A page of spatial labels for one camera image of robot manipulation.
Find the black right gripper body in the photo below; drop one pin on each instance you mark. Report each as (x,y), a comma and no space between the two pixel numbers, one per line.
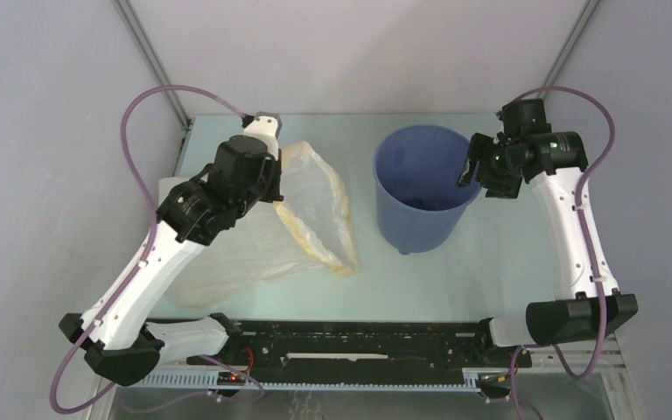
(495,171)

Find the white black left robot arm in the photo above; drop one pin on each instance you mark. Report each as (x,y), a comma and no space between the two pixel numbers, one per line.
(120,343)

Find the right aluminium frame post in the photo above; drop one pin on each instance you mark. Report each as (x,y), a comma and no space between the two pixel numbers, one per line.
(582,22)

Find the blue plastic trash bin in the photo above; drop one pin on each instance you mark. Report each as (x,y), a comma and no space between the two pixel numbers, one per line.
(418,200)

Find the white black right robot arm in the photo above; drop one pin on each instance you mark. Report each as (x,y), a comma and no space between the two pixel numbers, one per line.
(588,303)

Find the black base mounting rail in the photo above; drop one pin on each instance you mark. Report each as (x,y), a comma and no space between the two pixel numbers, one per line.
(366,352)

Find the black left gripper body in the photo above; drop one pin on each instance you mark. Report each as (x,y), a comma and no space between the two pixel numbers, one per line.
(269,188)

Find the aluminium frame post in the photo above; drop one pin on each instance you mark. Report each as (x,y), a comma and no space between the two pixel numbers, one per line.
(582,22)
(129,16)

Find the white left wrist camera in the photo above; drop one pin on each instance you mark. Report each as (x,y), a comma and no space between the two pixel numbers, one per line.
(264,127)

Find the grey slotted cable duct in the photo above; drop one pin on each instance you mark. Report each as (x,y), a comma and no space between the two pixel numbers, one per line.
(225,380)

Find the left aluminium frame post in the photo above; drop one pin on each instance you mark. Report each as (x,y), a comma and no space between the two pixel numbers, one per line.
(129,16)

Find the translucent yellowish plastic trash bag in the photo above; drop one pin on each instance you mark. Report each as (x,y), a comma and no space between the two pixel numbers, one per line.
(311,229)

